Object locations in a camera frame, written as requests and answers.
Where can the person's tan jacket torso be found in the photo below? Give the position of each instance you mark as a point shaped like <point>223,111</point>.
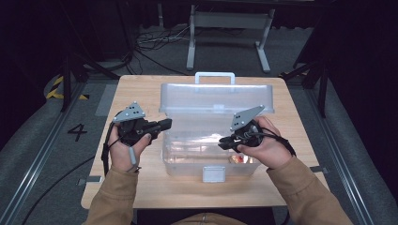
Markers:
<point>208,219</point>

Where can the black tripod stand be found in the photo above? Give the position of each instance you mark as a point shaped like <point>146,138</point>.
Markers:
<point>66,81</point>
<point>322,84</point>

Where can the clear plastic storage box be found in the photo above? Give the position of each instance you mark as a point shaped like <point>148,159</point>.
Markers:
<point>200,103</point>

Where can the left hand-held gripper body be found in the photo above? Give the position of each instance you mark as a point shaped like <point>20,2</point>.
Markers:
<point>134,129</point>

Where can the person's right hand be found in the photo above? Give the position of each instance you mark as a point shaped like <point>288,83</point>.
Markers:
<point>270,150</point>

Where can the yellow black hazard tape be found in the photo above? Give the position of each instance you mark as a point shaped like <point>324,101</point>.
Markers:
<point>53,93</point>

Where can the person's left hand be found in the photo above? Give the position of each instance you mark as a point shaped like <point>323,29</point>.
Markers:
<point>122,154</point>

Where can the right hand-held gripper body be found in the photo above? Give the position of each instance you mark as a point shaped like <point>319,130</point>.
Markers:
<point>247,136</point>

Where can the grey metal desk frame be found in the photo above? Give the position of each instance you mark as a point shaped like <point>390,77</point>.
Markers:
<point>230,20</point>

